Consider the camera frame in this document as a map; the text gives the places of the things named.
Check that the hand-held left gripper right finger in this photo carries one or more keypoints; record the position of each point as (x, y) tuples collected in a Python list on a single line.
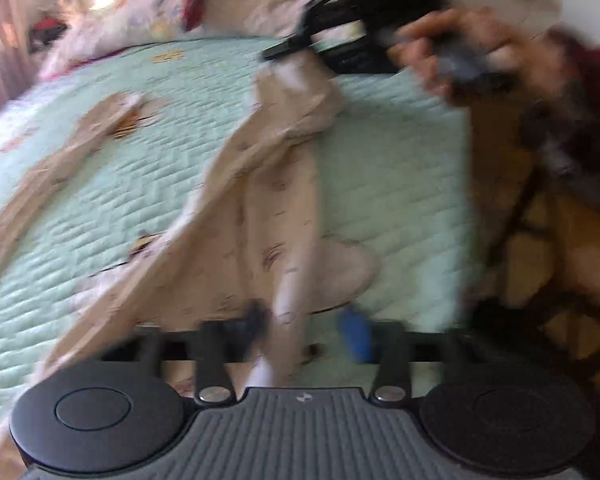
[(357, 335)]

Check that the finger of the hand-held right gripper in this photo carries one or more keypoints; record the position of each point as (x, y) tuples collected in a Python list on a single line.
[(290, 47)]

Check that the person's right hand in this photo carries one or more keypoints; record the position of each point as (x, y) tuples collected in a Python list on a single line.
[(510, 45)]

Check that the floral pillow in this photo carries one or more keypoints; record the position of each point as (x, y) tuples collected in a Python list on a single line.
[(130, 15)]

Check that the green quilted bee bedspread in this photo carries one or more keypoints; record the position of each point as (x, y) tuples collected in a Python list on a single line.
[(405, 170)]

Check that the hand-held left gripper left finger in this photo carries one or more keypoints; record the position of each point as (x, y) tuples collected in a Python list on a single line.
[(255, 325)]

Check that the cream printed pants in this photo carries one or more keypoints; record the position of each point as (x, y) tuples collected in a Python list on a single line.
[(280, 170)]

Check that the pink curtain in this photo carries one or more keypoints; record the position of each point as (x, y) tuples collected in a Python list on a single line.
[(0, 45)]

